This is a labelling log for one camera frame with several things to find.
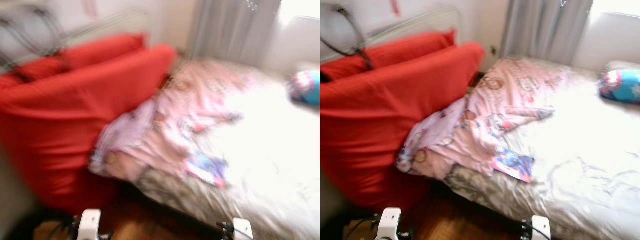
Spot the colourful picture booklet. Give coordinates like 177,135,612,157
492,147,536,184
184,151,230,189

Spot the bed with beige bedspread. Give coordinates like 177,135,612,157
132,57,321,240
442,57,640,240

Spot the large red cushion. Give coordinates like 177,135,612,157
320,42,486,213
0,44,178,215

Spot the pink cartoon print blanket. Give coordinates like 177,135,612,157
396,57,571,181
89,59,263,183

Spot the star and stripes bolster pillow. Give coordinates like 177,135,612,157
286,69,321,107
598,68,640,105

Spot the small red cushion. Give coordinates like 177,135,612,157
0,32,149,92
320,29,458,83

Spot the grey curtain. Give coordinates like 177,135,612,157
186,0,283,67
500,0,594,66

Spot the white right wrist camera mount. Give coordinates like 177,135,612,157
531,215,552,240
232,218,254,240

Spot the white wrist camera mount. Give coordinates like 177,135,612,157
232,218,254,240
376,207,402,240
77,209,103,240
531,215,552,240

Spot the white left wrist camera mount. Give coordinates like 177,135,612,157
376,207,402,240
77,209,103,240

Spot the black strap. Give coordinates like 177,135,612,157
336,6,375,71
320,36,365,57
32,7,68,58

